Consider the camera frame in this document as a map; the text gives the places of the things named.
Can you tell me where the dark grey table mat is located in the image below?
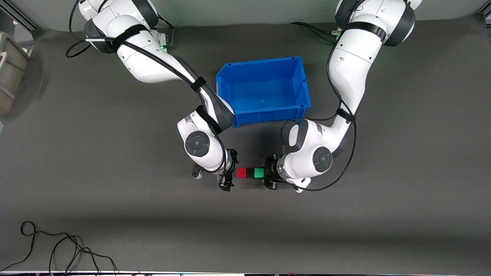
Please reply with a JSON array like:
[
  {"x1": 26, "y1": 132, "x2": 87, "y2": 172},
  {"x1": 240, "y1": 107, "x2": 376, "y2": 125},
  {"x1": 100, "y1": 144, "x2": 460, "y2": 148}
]
[{"x1": 0, "y1": 15, "x2": 491, "y2": 274}]

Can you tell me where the blue plastic storage bin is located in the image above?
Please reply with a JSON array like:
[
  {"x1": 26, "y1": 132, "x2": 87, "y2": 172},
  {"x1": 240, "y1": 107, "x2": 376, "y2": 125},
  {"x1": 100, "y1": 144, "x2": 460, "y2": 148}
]
[{"x1": 216, "y1": 56, "x2": 311, "y2": 128}]

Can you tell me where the beige plastic crate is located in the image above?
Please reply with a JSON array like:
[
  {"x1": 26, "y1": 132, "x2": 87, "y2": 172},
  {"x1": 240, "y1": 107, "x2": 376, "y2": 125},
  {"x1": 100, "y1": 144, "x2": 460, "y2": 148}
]
[{"x1": 0, "y1": 32, "x2": 31, "y2": 121}]

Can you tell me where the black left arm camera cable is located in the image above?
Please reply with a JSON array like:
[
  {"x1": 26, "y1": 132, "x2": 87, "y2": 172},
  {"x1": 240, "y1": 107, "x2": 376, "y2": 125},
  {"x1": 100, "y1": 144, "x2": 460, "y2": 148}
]
[{"x1": 280, "y1": 54, "x2": 358, "y2": 192}]

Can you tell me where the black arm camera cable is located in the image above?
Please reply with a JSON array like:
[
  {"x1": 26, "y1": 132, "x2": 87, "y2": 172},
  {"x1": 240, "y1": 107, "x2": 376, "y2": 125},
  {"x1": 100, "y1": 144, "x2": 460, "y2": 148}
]
[
  {"x1": 280, "y1": 54, "x2": 358, "y2": 192},
  {"x1": 65, "y1": 0, "x2": 227, "y2": 173}
]

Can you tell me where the black right arm base cable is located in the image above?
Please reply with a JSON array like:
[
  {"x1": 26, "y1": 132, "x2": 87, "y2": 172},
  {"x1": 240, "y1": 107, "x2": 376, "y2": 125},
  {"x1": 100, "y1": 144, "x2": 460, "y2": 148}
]
[{"x1": 155, "y1": 13, "x2": 175, "y2": 49}]

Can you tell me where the black arm base cable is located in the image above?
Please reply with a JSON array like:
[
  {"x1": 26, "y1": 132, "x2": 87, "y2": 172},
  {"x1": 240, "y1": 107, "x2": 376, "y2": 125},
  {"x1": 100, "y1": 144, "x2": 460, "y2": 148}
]
[
  {"x1": 155, "y1": 13, "x2": 175, "y2": 49},
  {"x1": 290, "y1": 21, "x2": 342, "y2": 43}
]

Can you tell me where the black left arm base cable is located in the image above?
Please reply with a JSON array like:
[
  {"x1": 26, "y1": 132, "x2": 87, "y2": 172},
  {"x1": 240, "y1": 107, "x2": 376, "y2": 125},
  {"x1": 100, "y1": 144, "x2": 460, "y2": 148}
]
[{"x1": 290, "y1": 21, "x2": 342, "y2": 43}]

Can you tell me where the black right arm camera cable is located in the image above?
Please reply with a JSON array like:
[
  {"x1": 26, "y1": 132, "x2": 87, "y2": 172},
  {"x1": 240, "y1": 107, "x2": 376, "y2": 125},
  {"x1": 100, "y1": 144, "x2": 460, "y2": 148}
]
[{"x1": 65, "y1": 0, "x2": 227, "y2": 173}]

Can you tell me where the thin black loose cable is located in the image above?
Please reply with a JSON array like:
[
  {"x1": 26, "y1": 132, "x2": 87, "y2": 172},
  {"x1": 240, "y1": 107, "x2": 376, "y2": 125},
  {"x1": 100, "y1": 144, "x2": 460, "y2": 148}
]
[{"x1": 0, "y1": 221, "x2": 118, "y2": 276}]

